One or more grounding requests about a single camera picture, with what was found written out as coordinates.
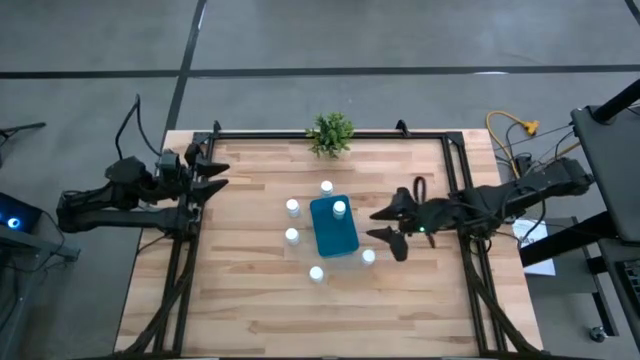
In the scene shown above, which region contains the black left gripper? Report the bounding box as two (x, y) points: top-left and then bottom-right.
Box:
(149, 143), (232, 206)

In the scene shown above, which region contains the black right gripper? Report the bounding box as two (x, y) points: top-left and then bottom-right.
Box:
(365, 186), (454, 263)

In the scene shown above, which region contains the teal plastic basket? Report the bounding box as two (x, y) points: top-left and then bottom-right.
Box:
(309, 194), (361, 259)

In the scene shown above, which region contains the small green fern plant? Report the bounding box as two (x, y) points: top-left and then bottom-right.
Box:
(305, 112), (355, 160)

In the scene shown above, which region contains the white paper sheet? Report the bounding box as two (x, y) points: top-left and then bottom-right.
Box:
(512, 217), (557, 277)

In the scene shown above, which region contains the black tripod leg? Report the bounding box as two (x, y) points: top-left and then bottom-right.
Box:
(0, 121), (47, 169)

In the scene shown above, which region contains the black device with blue light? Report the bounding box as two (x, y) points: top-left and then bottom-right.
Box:
(0, 192), (45, 247)

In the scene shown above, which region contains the black equipment cart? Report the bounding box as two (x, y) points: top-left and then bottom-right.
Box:
(519, 79), (640, 360)

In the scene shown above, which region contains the dark red cable loop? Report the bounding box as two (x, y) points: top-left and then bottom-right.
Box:
(412, 175), (428, 206)

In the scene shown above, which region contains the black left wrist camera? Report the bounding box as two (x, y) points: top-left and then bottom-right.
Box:
(158, 151), (182, 175)

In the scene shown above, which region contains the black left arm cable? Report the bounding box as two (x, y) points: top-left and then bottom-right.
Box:
(114, 93), (164, 161)

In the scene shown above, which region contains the yellow extension cable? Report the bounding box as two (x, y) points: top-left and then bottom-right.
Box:
(485, 110), (541, 179)

